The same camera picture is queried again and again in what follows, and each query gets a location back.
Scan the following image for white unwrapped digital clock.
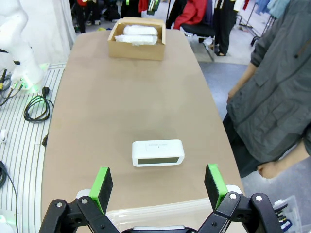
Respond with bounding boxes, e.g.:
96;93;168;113
132;139;185;168

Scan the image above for thin black floor cable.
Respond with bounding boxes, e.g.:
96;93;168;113
0;161;19;233

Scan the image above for person's left hand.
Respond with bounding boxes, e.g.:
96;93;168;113
257;161;280;180

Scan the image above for black office chair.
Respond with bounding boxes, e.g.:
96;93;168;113
181;23;217;43

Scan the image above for person in black clothes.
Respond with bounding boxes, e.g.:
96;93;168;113
213;0;238;57

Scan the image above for person's left forearm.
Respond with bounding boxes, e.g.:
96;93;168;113
276;139;311;177

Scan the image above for red jacket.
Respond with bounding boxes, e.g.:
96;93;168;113
173;0;208;30

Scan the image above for clear box with tools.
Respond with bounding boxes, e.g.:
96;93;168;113
272;196;302;233

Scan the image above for person's right hand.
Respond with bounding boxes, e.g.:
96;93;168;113
227;85;243;103

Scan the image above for white slotted base platform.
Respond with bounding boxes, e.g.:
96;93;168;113
0;62;67;233

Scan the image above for bubble-wrapped clock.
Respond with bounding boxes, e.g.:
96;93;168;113
123;24;158;36
114;34;158;47

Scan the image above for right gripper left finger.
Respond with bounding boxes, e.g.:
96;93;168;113
38;167;120;233

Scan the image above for person in grey jacket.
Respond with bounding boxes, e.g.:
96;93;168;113
222;0;311;179

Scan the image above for clear plastic container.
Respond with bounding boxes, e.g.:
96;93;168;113
105;197;221;233

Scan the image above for open brown cardboard box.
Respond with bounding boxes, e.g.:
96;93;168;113
107;16;167;61

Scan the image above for black coiled power cable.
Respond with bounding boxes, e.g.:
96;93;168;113
23;86;54;122

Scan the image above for person's right forearm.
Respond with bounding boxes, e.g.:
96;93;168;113
234;62;258;92

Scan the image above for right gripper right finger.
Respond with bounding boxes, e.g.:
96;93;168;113
198;164;284;233

